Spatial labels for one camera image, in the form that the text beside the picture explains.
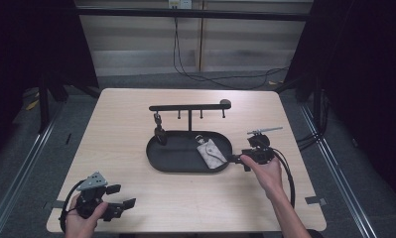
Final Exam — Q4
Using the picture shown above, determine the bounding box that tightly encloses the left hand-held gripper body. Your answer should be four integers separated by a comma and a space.
74, 171, 124, 222

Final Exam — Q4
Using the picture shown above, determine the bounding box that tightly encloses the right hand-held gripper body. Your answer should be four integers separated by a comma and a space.
240, 126, 285, 166

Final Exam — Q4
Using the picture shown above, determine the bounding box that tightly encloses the grey key pouch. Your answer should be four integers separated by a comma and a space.
194, 133, 228, 171

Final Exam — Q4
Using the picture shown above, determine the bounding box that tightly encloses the black key rack with tray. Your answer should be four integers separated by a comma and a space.
145, 98, 234, 175

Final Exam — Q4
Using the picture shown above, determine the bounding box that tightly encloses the black car key with strap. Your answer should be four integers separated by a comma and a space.
153, 111, 169, 147

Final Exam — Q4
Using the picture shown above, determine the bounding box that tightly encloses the person's right hand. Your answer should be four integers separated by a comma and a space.
239, 154, 285, 201

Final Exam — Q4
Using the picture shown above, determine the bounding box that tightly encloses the person's left hand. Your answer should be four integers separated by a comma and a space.
64, 193, 110, 238

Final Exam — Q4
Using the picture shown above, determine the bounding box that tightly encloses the black metal stand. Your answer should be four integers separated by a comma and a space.
36, 74, 69, 134

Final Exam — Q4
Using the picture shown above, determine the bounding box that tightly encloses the yellow floor tape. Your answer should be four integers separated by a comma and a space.
25, 98, 41, 111

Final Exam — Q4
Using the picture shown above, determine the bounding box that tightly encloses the dark curtain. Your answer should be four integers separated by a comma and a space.
275, 0, 396, 201
0, 0, 100, 168

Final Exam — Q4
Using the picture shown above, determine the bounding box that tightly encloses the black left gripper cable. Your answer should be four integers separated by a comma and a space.
59, 178, 87, 233

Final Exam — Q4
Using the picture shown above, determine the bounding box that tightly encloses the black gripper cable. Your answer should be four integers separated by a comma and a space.
270, 146, 297, 210
59, 178, 87, 233

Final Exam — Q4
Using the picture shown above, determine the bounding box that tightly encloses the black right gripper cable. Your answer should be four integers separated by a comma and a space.
270, 146, 297, 210

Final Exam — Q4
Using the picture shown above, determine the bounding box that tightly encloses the bundle of black cables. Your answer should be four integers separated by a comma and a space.
296, 88, 331, 152

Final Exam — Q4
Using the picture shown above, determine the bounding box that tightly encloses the metal floor rail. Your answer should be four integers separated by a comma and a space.
0, 107, 65, 238
299, 102, 379, 238

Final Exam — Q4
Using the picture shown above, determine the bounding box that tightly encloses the black cable along wall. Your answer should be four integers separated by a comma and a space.
172, 17, 290, 91

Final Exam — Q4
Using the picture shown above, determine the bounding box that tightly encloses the black horizontal frame bar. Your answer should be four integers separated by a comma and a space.
75, 7, 315, 23

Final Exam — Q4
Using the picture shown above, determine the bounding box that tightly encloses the white wall outlet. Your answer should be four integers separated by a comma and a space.
167, 0, 194, 10

